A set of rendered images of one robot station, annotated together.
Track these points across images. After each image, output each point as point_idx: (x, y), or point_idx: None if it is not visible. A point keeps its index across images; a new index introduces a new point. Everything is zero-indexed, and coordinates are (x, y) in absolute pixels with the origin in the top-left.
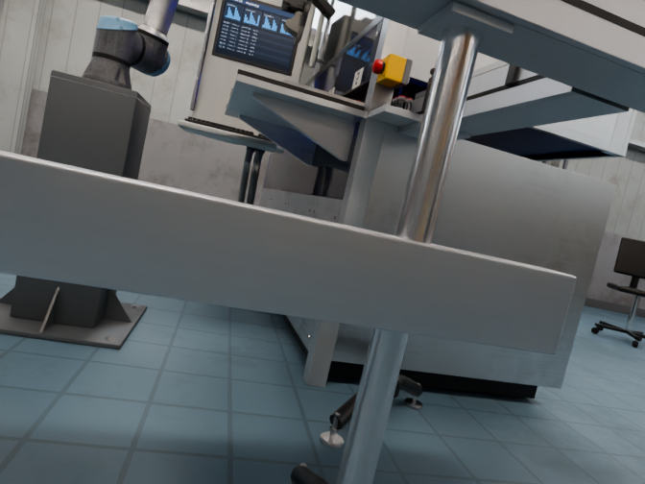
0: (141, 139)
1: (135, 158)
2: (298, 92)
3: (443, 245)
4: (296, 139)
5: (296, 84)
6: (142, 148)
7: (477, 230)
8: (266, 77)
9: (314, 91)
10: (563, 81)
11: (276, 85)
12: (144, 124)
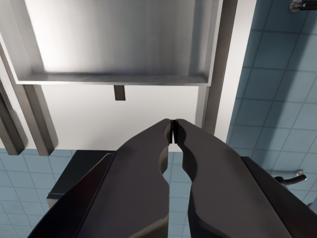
0: (84, 168)
1: (100, 155)
2: (245, 47)
3: None
4: None
5: (213, 57)
6: (75, 162)
7: None
8: (216, 118)
9: (236, 5)
10: None
11: (235, 93)
12: (78, 180)
